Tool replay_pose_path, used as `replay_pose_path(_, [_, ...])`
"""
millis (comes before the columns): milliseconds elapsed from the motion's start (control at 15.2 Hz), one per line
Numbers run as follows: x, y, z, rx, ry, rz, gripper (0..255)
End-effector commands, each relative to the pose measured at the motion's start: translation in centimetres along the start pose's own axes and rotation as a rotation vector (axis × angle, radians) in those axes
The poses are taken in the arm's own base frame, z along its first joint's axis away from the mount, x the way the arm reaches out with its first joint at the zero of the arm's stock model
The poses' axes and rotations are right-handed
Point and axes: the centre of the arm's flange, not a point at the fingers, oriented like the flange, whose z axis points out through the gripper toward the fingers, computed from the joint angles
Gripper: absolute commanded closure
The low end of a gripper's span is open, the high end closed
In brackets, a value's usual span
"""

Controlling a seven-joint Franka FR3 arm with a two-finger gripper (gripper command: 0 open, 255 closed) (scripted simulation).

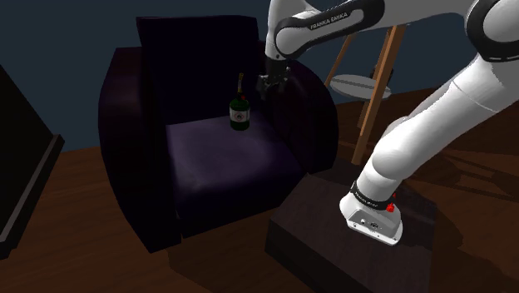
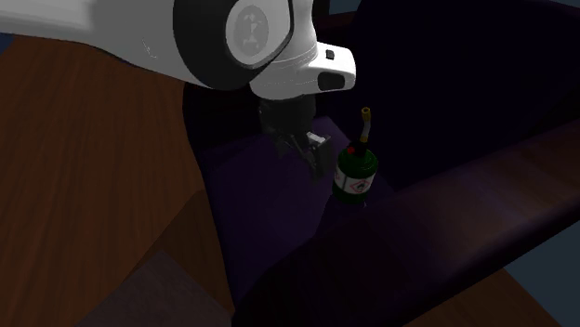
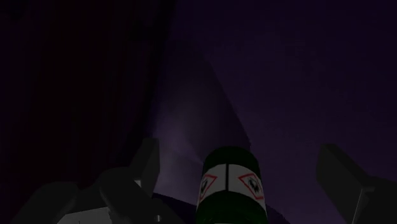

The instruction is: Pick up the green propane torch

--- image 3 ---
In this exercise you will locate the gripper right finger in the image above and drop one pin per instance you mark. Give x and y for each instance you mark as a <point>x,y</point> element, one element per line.
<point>347,183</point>

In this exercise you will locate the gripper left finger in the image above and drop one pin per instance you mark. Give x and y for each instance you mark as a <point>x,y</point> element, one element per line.
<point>130,189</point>

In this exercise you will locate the dark green bottle white label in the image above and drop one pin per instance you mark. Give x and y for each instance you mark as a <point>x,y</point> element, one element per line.
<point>231,186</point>

